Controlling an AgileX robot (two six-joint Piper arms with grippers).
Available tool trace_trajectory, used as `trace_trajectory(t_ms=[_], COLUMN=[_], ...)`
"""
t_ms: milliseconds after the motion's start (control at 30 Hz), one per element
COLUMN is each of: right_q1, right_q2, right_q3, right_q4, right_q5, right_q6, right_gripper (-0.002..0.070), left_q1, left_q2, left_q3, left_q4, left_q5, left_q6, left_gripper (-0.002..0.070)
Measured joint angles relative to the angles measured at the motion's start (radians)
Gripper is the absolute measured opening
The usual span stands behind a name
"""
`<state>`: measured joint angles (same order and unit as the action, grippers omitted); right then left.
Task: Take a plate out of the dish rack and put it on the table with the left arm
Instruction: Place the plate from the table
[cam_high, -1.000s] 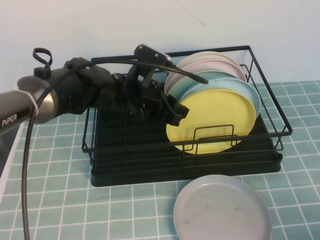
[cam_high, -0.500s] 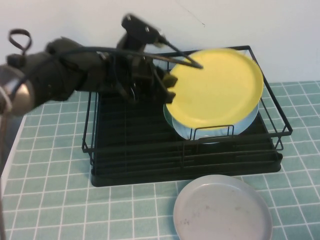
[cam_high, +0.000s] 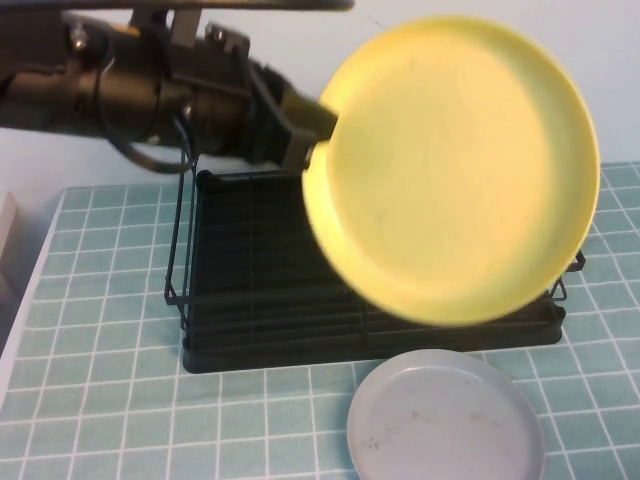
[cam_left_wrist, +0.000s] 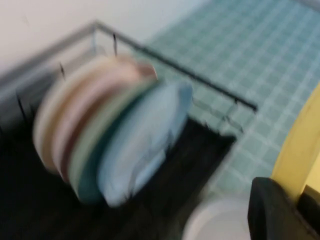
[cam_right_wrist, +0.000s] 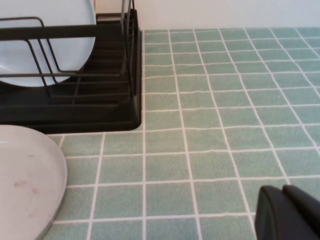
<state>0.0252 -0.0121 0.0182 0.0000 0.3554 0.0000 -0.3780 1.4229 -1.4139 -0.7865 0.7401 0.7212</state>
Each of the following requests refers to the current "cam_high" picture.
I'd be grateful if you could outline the yellow round plate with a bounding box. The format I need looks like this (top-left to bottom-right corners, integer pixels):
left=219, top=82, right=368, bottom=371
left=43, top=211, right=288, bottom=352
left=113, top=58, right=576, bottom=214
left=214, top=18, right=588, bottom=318
left=301, top=14, right=601, bottom=329

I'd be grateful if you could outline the white side board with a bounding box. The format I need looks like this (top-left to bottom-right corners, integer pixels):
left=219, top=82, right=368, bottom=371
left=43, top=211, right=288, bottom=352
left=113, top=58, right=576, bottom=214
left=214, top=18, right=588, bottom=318
left=0, top=192, right=24, bottom=351

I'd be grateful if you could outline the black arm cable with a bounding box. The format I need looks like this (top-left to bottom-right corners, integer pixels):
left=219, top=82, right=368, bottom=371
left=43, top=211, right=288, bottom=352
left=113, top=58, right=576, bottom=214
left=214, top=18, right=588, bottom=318
left=97, top=39, right=190, bottom=174

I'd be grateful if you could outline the grey round plate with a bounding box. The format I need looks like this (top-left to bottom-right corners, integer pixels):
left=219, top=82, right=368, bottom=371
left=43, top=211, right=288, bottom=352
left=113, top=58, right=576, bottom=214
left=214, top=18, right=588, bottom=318
left=345, top=348, right=547, bottom=480

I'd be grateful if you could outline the black wire dish rack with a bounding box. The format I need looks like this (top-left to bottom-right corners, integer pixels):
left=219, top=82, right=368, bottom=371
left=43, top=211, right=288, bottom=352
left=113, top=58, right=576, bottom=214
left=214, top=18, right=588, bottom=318
left=163, top=144, right=587, bottom=326
left=182, top=168, right=566, bottom=376

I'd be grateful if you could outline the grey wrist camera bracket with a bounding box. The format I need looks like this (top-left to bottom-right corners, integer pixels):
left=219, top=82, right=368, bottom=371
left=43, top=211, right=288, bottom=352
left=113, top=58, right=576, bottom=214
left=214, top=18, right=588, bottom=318
left=127, top=7, right=202, bottom=49

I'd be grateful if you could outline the black curved overhead bar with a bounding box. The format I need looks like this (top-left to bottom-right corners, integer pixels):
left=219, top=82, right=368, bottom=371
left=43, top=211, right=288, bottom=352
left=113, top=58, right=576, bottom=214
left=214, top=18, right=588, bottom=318
left=59, top=0, right=356, bottom=14

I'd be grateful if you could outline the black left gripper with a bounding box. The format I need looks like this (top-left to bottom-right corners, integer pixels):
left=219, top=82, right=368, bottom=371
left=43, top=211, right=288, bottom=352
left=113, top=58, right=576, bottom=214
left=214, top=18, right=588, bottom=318
left=159, top=24, right=342, bottom=174

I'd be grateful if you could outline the green tiled table mat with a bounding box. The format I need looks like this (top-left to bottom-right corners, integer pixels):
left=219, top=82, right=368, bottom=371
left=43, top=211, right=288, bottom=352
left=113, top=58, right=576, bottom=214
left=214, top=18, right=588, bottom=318
left=0, top=162, right=640, bottom=480

